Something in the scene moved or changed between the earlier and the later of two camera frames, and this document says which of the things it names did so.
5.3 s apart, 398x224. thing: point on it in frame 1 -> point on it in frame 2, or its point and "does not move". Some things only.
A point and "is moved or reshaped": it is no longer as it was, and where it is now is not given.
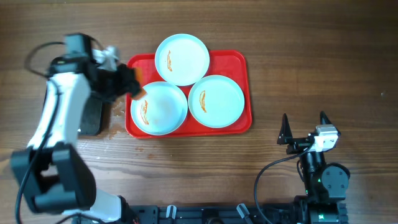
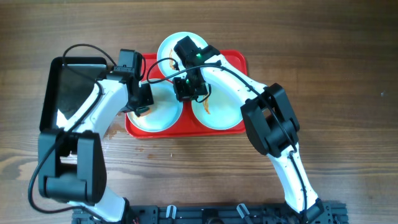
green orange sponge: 141,93 is moved or reshaped
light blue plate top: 181,60 does not move
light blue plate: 216,101 does not move
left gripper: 125,81 -> 144,100
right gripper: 298,143 -> 182,95
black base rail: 277,214 does not move
